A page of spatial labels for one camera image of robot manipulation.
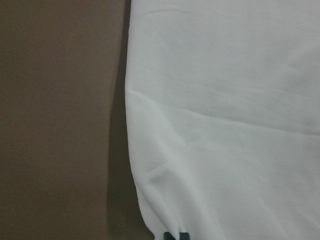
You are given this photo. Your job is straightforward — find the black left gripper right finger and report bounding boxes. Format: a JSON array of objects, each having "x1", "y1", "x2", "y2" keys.
[{"x1": 179, "y1": 232, "x2": 190, "y2": 240}]

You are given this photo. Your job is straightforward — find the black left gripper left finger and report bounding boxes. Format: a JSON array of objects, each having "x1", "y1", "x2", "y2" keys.
[{"x1": 163, "y1": 232, "x2": 176, "y2": 240}]

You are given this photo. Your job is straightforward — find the white long-sleeve printed shirt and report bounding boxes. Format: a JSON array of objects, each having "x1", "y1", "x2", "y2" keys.
[{"x1": 125, "y1": 0, "x2": 320, "y2": 240}]

